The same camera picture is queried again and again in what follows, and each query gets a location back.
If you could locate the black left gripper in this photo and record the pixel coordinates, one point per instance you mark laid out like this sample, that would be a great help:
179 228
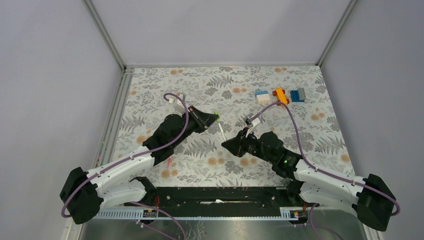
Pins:
203 120

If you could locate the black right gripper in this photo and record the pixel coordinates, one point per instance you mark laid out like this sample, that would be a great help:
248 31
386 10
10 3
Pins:
236 145

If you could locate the white green marker pen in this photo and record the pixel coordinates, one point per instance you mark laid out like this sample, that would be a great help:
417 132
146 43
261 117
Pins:
221 131

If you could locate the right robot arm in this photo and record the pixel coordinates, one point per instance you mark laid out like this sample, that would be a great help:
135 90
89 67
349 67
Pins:
367 198

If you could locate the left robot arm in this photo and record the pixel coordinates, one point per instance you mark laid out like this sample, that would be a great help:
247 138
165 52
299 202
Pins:
86 192

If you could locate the blue white toy block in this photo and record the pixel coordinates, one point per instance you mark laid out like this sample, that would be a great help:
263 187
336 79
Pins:
262 97

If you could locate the orange toy car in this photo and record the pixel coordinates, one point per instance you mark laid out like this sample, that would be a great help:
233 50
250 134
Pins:
279 93

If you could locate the floral patterned table mat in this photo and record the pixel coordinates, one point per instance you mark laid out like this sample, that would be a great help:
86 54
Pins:
200 160

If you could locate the blue grey toy block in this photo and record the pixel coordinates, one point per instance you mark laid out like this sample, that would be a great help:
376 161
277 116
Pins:
298 96

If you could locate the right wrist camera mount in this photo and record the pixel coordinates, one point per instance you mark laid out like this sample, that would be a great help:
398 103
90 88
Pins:
252 123

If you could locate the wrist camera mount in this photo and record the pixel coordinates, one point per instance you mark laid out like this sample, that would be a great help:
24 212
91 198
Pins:
252 123
176 103

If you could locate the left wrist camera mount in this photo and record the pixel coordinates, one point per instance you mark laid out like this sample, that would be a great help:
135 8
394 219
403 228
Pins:
176 103

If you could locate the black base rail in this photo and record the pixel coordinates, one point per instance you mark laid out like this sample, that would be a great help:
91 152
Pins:
199 199

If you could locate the white slotted cable duct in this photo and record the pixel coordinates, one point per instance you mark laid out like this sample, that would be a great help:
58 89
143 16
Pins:
261 214

